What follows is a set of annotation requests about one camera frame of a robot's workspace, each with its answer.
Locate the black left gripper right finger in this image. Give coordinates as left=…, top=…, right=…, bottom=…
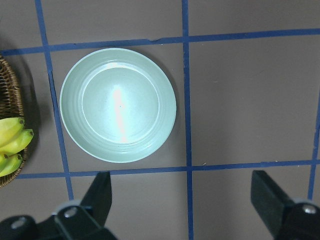
left=250, top=170, right=320, bottom=240

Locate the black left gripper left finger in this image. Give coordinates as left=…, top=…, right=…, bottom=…
left=55, top=171, right=112, bottom=240

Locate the light green round plate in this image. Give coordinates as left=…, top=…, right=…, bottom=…
left=59, top=48, right=177, bottom=164

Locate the yellow banana bunch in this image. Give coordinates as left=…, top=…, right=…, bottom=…
left=0, top=117, right=34, bottom=177

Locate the brown wicker basket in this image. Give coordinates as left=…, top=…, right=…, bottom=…
left=0, top=55, right=28, bottom=188

